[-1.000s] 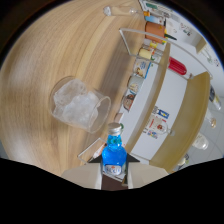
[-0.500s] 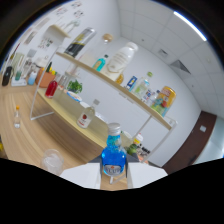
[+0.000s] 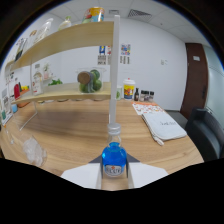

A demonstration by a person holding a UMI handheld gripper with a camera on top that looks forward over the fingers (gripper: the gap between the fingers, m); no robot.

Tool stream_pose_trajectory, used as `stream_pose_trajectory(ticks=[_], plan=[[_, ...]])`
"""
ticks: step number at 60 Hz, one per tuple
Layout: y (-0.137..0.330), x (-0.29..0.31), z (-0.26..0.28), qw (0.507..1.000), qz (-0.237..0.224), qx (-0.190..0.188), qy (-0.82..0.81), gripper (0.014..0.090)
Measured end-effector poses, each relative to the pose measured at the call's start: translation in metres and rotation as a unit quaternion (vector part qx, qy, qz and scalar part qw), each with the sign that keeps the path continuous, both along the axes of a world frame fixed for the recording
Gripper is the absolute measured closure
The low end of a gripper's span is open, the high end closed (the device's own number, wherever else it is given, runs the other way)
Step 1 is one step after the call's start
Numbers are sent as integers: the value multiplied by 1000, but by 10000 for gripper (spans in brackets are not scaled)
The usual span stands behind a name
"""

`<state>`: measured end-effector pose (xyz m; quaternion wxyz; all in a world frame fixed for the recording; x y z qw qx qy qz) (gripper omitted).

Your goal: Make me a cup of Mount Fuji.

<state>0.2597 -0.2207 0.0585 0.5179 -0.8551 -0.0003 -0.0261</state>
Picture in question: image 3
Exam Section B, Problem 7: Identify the clear bottle green cap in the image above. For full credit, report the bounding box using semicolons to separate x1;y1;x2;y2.
58;15;73;31

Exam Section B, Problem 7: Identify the white zip pouch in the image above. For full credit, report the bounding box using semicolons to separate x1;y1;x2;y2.
141;110;188;146

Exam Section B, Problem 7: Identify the yellow cup white lid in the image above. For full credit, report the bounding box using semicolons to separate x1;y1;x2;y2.
123;78;137;100

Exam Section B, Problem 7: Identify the glass jar of limes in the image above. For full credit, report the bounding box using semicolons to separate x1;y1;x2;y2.
76;67;104;94

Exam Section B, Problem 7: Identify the yellow printed can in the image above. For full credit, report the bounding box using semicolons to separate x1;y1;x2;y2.
82;7;106;24

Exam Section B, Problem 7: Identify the orange printed paper sheet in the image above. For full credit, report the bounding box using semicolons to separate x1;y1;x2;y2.
132;101;164;116

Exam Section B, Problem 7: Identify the ceiling air vent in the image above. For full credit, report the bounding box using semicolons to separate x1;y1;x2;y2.
127;8;153;18

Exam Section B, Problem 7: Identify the clear bottle red label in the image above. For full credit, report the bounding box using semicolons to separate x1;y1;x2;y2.
31;63;44;96

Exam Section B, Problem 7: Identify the clear glass with ice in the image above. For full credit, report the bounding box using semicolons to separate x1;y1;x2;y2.
21;134;48;168

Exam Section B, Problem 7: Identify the white frame wooden shelf rack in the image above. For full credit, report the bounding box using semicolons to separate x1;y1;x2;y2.
4;14;121;131

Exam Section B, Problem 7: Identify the black chair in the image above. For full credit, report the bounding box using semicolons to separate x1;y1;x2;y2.
185;107;224;163

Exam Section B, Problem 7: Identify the brown door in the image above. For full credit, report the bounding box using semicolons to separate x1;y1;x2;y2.
179;42;209;120

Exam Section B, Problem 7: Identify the small dark bottle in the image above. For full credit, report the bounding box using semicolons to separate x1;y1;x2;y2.
133;87;140;102

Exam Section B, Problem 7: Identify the multicolour wall poster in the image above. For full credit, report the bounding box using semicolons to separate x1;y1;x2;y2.
120;43;132;56

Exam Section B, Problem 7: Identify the blue liquid bottle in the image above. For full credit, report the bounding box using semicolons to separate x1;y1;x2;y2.
101;123;128;178

